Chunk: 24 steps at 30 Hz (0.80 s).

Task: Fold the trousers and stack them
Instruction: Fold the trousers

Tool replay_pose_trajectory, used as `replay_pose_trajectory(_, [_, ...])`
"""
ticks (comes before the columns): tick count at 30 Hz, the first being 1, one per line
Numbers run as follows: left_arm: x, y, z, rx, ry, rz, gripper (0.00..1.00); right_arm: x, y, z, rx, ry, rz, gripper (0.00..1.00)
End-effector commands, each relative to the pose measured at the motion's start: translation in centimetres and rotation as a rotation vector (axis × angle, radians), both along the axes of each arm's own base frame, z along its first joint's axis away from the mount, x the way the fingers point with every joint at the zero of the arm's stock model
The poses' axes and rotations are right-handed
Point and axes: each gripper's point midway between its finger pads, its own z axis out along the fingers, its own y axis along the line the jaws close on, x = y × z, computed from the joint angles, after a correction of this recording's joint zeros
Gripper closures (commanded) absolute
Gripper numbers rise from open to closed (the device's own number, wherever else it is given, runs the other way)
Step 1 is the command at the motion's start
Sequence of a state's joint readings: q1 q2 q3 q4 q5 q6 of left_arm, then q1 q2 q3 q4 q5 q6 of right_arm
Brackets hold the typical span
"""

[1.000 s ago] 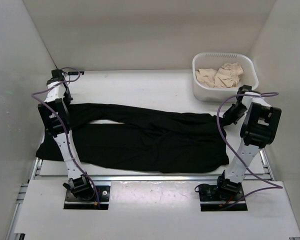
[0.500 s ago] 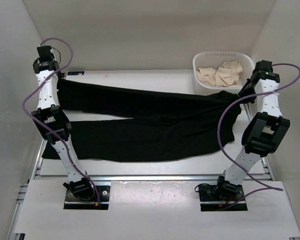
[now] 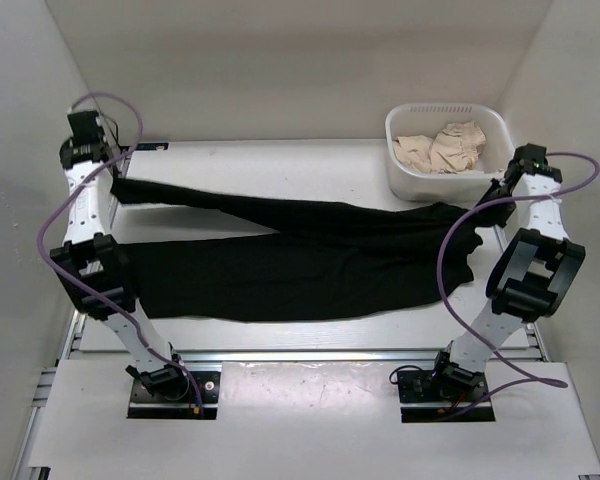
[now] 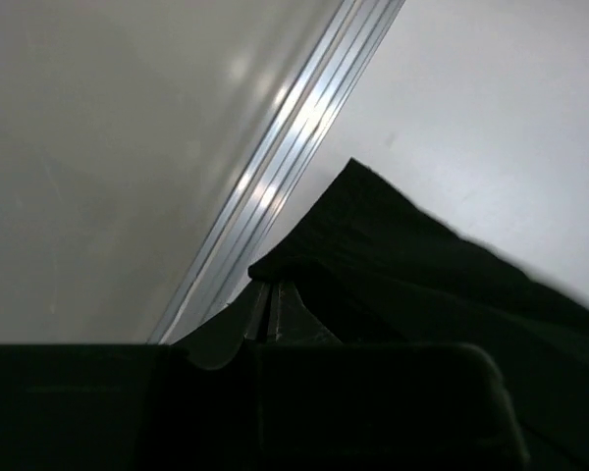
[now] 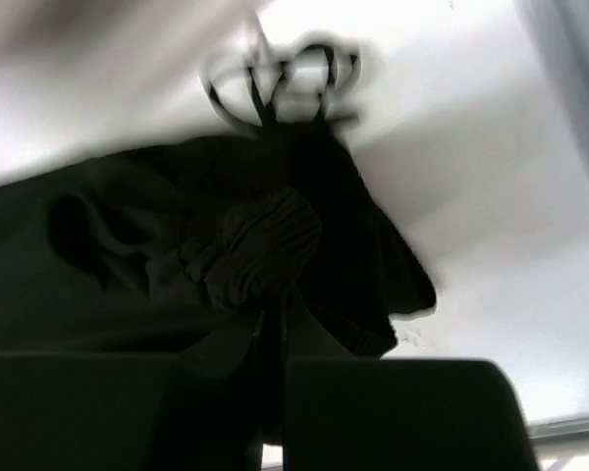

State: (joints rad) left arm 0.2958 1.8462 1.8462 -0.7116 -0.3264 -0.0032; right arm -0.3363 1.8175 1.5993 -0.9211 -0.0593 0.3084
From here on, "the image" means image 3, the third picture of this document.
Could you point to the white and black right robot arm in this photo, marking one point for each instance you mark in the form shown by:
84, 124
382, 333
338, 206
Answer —
532, 276

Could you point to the aluminium front frame rail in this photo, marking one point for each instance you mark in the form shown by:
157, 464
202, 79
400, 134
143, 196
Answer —
281, 356

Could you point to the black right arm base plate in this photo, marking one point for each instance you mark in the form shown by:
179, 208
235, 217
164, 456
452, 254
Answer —
424, 400

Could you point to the black trousers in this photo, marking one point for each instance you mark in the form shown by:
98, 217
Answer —
315, 260

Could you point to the black corner label sticker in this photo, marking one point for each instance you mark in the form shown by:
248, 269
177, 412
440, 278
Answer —
153, 146

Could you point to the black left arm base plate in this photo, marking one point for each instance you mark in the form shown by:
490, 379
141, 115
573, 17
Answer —
205, 392

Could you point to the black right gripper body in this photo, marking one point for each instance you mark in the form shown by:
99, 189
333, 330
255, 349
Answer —
497, 215

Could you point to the aluminium left frame rail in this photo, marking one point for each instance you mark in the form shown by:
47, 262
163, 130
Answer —
49, 329

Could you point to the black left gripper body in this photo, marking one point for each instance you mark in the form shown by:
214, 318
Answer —
115, 172

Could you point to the white front cover board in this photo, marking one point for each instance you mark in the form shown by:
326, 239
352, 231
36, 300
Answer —
304, 421

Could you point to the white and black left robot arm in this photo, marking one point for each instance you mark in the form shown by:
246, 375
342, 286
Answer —
95, 271

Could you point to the white plastic laundry basket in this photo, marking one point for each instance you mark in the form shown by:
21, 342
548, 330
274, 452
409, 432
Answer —
428, 119

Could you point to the beige trousers in basket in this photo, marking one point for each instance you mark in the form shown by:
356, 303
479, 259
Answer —
456, 149

